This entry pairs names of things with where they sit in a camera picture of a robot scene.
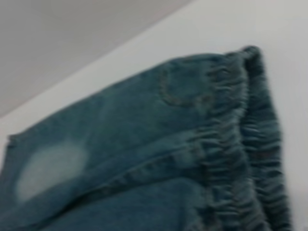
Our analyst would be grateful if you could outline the blue denim shorts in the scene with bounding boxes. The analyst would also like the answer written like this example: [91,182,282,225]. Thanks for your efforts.
[0,45,293,231]

